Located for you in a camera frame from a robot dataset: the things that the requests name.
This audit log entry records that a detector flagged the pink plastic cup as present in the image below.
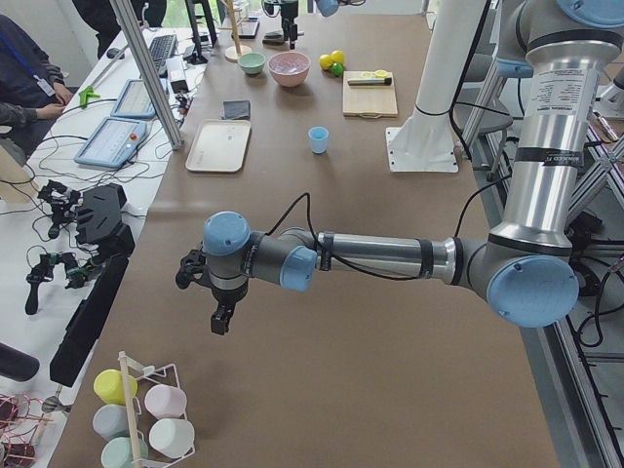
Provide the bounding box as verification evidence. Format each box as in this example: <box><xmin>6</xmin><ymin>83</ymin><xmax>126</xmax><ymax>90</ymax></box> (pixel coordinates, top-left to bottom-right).
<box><xmin>144</xmin><ymin>384</ymin><xmax>187</xmax><ymax>419</ymax></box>

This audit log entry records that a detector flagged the steel handled knife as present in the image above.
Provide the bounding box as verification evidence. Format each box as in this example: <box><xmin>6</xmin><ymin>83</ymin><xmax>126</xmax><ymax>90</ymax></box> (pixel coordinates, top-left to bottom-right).
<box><xmin>347</xmin><ymin>77</ymin><xmax>393</xmax><ymax>87</ymax></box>

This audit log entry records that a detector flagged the black laptop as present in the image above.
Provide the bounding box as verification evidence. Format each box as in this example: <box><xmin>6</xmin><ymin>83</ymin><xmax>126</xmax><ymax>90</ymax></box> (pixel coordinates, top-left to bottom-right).
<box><xmin>237</xmin><ymin>20</ymin><xmax>259</xmax><ymax>40</ymax></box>

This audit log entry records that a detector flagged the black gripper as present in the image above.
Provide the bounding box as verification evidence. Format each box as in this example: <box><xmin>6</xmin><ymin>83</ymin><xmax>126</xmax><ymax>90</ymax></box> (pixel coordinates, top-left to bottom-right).
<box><xmin>209</xmin><ymin>273</ymin><xmax>249</xmax><ymax>334</ymax></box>
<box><xmin>279</xmin><ymin>0</ymin><xmax>298</xmax><ymax>50</ymax></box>

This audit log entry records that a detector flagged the long black box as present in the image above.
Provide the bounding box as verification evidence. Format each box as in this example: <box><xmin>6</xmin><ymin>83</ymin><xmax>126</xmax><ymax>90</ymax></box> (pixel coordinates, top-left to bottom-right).
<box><xmin>49</xmin><ymin>255</ymin><xmax>129</xmax><ymax>387</ymax></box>

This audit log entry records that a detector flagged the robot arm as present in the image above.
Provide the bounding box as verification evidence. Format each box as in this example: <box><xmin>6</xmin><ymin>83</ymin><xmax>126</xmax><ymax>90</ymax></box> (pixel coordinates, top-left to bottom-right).
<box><xmin>201</xmin><ymin>1</ymin><xmax>623</xmax><ymax>334</ymax></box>
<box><xmin>264</xmin><ymin>0</ymin><xmax>366</xmax><ymax>50</ymax></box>

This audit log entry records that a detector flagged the yellow plastic cup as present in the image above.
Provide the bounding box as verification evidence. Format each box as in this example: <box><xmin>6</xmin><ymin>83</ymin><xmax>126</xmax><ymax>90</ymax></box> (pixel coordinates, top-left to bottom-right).
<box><xmin>93</xmin><ymin>369</ymin><xmax>125</xmax><ymax>405</ymax></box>

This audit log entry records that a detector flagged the mint green plastic cup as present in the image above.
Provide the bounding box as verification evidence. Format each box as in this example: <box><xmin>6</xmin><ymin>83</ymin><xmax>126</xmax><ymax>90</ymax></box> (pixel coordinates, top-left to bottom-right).
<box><xmin>100</xmin><ymin>437</ymin><xmax>134</xmax><ymax>468</ymax></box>

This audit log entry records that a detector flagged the wooden rack handle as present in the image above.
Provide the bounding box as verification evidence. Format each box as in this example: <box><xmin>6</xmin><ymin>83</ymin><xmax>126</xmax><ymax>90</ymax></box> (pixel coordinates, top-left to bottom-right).
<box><xmin>118</xmin><ymin>351</ymin><xmax>145</xmax><ymax>468</ymax></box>

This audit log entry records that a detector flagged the mint green bowl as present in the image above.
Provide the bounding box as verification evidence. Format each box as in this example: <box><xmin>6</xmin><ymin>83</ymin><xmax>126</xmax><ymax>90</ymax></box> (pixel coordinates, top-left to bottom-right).
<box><xmin>238</xmin><ymin>52</ymin><xmax>266</xmax><ymax>76</ymax></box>

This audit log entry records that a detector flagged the green clamp tool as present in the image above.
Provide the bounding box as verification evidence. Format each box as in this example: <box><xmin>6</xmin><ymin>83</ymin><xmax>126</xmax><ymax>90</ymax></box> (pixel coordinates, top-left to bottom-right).
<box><xmin>78</xmin><ymin>86</ymin><xmax>100</xmax><ymax>108</ymax></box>

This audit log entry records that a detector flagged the black plastic gripper part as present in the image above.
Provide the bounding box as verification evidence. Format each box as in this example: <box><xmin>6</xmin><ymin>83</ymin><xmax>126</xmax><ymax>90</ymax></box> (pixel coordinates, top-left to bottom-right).
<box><xmin>75</xmin><ymin>183</ymin><xmax>136</xmax><ymax>257</ymax></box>

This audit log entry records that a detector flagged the white wire cup rack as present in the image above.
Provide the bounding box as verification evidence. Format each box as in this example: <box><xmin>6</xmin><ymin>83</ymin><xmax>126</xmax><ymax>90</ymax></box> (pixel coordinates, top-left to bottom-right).
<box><xmin>118</xmin><ymin>351</ymin><xmax>195</xmax><ymax>467</ymax></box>

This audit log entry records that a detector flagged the cream rabbit tray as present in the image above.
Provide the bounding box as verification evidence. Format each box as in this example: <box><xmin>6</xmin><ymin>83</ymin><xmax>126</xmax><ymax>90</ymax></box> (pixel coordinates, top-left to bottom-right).
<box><xmin>185</xmin><ymin>119</ymin><xmax>252</xmax><ymax>174</ymax></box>

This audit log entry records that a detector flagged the green lime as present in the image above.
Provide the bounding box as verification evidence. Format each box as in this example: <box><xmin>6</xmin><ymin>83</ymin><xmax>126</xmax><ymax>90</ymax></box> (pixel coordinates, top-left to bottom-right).
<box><xmin>330</xmin><ymin>62</ymin><xmax>344</xmax><ymax>78</ymax></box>

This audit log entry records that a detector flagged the aluminium frame post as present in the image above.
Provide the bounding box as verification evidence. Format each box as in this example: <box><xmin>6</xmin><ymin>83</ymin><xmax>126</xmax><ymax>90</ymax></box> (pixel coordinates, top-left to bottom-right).
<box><xmin>109</xmin><ymin>0</ymin><xmax>182</xmax><ymax>150</ymax></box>

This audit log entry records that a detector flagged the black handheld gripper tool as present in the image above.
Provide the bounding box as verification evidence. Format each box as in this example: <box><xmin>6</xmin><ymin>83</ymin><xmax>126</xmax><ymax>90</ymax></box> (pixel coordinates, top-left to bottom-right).
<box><xmin>24</xmin><ymin>253</ymin><xmax>60</xmax><ymax>315</ymax></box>

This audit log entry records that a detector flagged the light blue cup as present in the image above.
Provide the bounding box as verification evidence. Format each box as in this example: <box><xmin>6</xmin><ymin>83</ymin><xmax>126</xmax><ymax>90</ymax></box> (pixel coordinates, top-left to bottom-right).
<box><xmin>308</xmin><ymin>127</ymin><xmax>330</xmax><ymax>154</ymax></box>

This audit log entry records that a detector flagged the pink bowl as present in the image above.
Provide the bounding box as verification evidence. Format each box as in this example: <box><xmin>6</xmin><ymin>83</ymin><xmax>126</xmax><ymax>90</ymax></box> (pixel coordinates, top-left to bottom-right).
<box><xmin>268</xmin><ymin>51</ymin><xmax>311</xmax><ymax>88</ymax></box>

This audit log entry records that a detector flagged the wooden cutting board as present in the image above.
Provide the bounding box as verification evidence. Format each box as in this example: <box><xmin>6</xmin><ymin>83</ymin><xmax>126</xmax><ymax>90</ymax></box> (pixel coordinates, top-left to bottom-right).
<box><xmin>342</xmin><ymin>71</ymin><xmax>399</xmax><ymax>118</ymax></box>

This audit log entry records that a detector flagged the standing person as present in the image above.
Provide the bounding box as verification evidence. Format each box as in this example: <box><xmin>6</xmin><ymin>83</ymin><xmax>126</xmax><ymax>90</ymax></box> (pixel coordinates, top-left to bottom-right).
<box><xmin>72</xmin><ymin>0</ymin><xmax>171</xmax><ymax>59</ymax></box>

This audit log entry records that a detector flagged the black keyboard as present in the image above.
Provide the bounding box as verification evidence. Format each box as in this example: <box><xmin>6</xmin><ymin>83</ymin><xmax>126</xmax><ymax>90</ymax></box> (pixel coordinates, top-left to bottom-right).
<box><xmin>148</xmin><ymin>34</ymin><xmax>177</xmax><ymax>67</ymax></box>

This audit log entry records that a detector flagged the white plastic cup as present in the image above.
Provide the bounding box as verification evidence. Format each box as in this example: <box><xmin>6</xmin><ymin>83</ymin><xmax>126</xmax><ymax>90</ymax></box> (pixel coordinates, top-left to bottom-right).
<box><xmin>148</xmin><ymin>418</ymin><xmax>195</xmax><ymax>458</ymax></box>

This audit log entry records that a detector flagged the yellow lemon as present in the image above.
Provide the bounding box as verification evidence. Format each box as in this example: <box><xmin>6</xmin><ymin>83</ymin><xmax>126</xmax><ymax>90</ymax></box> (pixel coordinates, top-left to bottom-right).
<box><xmin>330</xmin><ymin>50</ymin><xmax>345</xmax><ymax>65</ymax></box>
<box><xmin>319</xmin><ymin>55</ymin><xmax>333</xmax><ymax>70</ymax></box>

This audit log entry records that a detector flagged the blue teach pendant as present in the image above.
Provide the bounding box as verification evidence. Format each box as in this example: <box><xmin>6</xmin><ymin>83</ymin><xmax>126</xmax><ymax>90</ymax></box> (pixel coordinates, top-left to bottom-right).
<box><xmin>110</xmin><ymin>79</ymin><xmax>156</xmax><ymax>120</ymax></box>
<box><xmin>74</xmin><ymin>117</ymin><xmax>147</xmax><ymax>169</ymax></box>

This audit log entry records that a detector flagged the seated person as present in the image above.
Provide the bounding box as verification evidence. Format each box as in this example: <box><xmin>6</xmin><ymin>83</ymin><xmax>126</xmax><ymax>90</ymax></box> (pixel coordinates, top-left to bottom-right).
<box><xmin>1</xmin><ymin>16</ymin><xmax>73</xmax><ymax>165</ymax></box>

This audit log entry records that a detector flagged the dark grey cloth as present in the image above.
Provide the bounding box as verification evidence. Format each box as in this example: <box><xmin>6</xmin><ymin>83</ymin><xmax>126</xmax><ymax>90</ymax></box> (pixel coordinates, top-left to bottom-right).
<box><xmin>221</xmin><ymin>99</ymin><xmax>251</xmax><ymax>120</ymax></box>

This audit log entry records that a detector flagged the grey-blue plastic cup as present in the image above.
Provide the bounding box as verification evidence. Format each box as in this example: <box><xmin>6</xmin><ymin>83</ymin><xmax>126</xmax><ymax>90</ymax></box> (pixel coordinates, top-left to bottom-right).
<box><xmin>92</xmin><ymin>404</ymin><xmax>130</xmax><ymax>442</ymax></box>

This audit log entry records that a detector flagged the pile of clear ice cubes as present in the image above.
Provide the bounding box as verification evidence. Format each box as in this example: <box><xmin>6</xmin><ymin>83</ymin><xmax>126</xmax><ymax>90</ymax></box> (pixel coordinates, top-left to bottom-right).
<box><xmin>269</xmin><ymin>53</ymin><xmax>309</xmax><ymax>76</ymax></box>

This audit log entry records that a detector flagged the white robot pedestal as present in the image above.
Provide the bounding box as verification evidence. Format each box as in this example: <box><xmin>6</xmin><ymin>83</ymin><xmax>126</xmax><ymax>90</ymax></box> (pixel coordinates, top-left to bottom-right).
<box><xmin>386</xmin><ymin>0</ymin><xmax>490</xmax><ymax>174</ymax></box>

